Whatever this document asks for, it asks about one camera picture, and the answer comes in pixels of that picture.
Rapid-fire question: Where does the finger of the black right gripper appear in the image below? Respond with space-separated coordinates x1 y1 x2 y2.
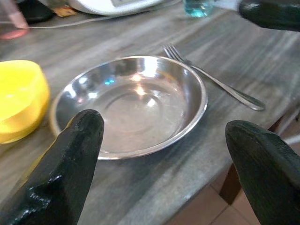
238 0 300 31

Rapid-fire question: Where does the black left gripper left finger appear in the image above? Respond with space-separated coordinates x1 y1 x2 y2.
0 109 105 225

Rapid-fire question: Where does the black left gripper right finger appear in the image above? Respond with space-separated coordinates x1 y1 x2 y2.
225 120 300 225

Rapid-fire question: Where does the grey wooden side table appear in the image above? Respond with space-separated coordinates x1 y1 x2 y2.
0 0 300 225

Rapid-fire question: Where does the clear plastic water bottle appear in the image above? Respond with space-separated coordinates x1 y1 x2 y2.
183 0 215 18

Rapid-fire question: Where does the yellow plastic bowl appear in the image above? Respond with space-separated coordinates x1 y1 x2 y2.
0 60 51 144

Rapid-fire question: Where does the silver metal fork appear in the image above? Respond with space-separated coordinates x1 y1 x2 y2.
163 44 266 111

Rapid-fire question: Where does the stainless steel bowl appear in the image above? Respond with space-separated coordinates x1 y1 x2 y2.
49 55 208 160

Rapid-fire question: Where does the pink lidded plastic container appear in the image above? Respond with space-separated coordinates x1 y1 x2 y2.
0 0 29 40

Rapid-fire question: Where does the orange snack packet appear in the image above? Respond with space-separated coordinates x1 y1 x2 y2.
52 7 78 18

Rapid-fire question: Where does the dark round object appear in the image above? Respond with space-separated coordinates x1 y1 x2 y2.
17 0 56 24

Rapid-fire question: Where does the white kitchen appliance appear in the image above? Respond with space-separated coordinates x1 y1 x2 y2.
67 0 165 16

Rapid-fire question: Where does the white charging cable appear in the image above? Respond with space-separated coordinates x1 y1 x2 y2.
27 9 169 30

